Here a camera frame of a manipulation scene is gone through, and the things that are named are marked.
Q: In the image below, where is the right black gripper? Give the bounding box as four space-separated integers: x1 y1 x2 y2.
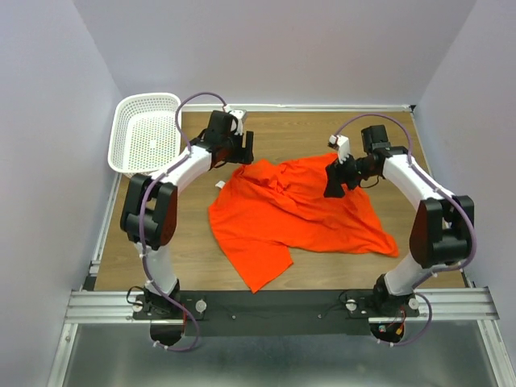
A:
322 150 377 198

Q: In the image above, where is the orange t-shirt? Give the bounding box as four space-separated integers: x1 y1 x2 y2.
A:
208 153 399 293

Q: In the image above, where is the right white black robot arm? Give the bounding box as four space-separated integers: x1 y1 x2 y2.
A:
324 125 476 316

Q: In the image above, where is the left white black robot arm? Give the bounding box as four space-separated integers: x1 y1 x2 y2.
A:
120 108 254 318

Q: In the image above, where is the white perforated plastic basket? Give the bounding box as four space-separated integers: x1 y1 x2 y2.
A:
107 93 181 176

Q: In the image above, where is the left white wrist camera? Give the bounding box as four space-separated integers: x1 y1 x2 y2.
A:
223 105 248 135

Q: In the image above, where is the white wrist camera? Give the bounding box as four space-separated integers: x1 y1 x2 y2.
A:
328 135 351 164
223 105 248 135

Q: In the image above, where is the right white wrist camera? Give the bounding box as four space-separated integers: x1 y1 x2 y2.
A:
328 135 351 164

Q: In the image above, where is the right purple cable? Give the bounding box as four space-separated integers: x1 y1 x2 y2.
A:
333 113 480 348

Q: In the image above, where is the black mounting base plate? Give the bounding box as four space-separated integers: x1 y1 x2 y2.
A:
127 289 419 338

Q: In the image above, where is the aluminium frame rail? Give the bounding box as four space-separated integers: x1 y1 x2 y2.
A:
64 288 499 324

